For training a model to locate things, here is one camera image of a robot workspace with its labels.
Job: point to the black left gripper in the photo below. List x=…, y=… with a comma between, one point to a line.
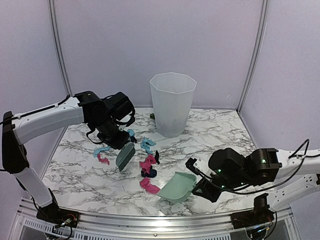
x=118, y=144

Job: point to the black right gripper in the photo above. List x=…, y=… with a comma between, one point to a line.
x=209, y=195

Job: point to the green hand brush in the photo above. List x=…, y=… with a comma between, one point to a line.
x=125, y=155

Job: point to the green plastic dustpan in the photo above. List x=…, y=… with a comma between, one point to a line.
x=178, y=188

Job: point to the blue twisted paper scrap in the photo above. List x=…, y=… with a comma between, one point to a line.
x=146, y=144

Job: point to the navy blue paper scrap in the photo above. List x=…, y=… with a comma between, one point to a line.
x=151, y=174

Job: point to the large pink paper scrap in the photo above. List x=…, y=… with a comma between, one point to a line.
x=150, y=188

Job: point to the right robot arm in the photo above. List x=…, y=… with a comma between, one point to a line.
x=229, y=171

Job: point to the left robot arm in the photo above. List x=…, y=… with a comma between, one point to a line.
x=107, y=117

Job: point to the light blue paper scrap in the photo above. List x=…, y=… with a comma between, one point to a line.
x=131, y=132

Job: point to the translucent white waste bin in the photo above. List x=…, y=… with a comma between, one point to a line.
x=172, y=96

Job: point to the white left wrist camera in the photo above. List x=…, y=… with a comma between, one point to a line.
x=199, y=167

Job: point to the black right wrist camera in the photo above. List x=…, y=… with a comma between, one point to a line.
x=120, y=109

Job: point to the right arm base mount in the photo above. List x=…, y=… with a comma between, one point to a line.
x=260, y=214

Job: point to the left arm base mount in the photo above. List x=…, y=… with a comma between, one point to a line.
x=57, y=215

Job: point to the aluminium front frame rail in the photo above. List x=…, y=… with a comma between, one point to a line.
x=102, y=226

